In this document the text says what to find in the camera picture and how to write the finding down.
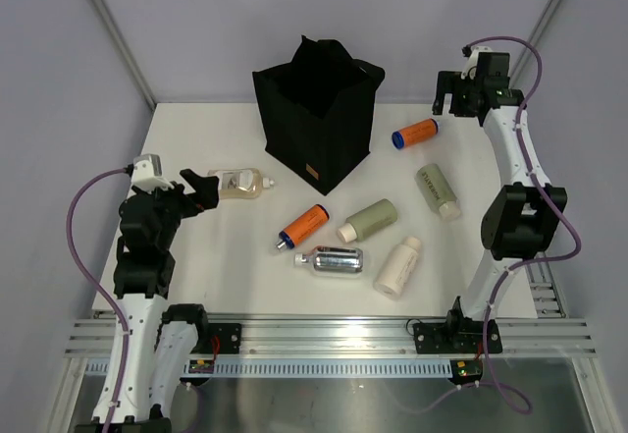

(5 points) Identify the aluminium mounting rail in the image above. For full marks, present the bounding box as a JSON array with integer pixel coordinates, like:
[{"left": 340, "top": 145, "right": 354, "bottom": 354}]
[{"left": 64, "top": 263, "right": 597, "bottom": 358}]

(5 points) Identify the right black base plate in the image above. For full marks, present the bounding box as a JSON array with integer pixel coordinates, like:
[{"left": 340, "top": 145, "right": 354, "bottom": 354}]
[{"left": 412, "top": 320, "right": 503, "bottom": 354}]

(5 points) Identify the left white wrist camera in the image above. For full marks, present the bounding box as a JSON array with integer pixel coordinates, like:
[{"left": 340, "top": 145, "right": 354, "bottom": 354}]
[{"left": 131, "top": 153, "right": 174, "bottom": 192}]

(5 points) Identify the silver metallic bottle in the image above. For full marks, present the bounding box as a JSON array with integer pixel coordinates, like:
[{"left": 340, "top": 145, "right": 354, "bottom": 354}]
[{"left": 293, "top": 245, "right": 364, "bottom": 278}]

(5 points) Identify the green Murrayle bottle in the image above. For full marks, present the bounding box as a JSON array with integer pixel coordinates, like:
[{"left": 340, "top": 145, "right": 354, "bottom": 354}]
[{"left": 415, "top": 163, "right": 461, "bottom": 222}]

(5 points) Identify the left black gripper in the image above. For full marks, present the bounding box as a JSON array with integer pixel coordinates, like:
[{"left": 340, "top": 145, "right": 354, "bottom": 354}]
[{"left": 141, "top": 169, "right": 218, "bottom": 250}]

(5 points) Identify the green bottle white cap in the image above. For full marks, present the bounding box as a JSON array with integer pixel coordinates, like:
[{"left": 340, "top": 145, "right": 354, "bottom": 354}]
[{"left": 337, "top": 198, "right": 398, "bottom": 244}]

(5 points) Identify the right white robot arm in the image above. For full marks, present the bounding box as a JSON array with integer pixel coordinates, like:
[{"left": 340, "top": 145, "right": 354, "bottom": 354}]
[{"left": 413, "top": 46, "right": 567, "bottom": 353}]

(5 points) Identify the black canvas bag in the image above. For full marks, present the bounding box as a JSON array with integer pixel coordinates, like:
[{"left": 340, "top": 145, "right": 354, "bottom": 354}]
[{"left": 252, "top": 36, "right": 386, "bottom": 195}]

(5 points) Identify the cream white bottle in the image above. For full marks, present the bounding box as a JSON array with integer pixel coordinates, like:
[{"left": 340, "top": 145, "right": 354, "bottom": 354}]
[{"left": 373, "top": 236, "right": 422, "bottom": 299}]

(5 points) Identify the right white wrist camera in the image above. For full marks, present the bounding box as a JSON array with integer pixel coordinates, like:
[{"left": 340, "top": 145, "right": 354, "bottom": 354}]
[{"left": 460, "top": 45, "right": 492, "bottom": 80}]

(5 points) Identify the white slotted cable duct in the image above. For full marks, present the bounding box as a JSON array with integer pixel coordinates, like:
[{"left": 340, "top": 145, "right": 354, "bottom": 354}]
[{"left": 85, "top": 358, "right": 452, "bottom": 379}]

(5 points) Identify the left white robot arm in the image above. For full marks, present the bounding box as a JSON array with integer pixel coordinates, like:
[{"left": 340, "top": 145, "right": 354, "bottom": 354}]
[{"left": 75, "top": 165, "right": 219, "bottom": 432}]

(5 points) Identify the orange bottle silver pump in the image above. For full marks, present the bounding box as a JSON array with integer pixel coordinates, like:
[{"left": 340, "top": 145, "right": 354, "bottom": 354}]
[{"left": 275, "top": 204, "right": 330, "bottom": 252}]

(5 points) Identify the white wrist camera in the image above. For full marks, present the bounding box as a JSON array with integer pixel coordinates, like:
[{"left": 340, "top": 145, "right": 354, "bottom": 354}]
[
  {"left": 460, "top": 45, "right": 492, "bottom": 80},
  {"left": 131, "top": 153, "right": 174, "bottom": 192}
]

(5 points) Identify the clear amber soap bottle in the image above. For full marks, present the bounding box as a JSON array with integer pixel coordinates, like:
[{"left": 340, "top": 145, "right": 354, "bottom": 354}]
[{"left": 207, "top": 168, "right": 276, "bottom": 200}]

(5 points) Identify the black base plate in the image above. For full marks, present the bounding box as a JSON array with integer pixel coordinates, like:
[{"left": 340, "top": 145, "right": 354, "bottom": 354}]
[
  {"left": 192, "top": 323, "right": 242, "bottom": 355},
  {"left": 412, "top": 320, "right": 503, "bottom": 354}
]

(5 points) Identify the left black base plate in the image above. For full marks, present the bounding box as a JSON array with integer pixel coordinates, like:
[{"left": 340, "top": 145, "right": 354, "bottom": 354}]
[{"left": 192, "top": 323, "right": 242, "bottom": 355}]

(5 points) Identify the orange bottle blue cap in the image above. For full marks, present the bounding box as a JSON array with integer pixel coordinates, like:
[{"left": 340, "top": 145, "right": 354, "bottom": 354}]
[{"left": 392, "top": 118, "right": 439, "bottom": 150}]

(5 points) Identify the right aluminium frame post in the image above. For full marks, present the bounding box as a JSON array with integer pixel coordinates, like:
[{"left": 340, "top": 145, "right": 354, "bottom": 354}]
[{"left": 527, "top": 0, "right": 588, "bottom": 44}]

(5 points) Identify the left aluminium frame post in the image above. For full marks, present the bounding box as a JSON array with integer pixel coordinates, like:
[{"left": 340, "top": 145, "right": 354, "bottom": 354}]
[{"left": 88, "top": 0, "right": 158, "bottom": 112}]

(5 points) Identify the aluminium frame post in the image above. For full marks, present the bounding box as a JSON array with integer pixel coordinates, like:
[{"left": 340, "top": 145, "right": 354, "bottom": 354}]
[
  {"left": 527, "top": 0, "right": 588, "bottom": 44},
  {"left": 88, "top": 0, "right": 158, "bottom": 112}
]

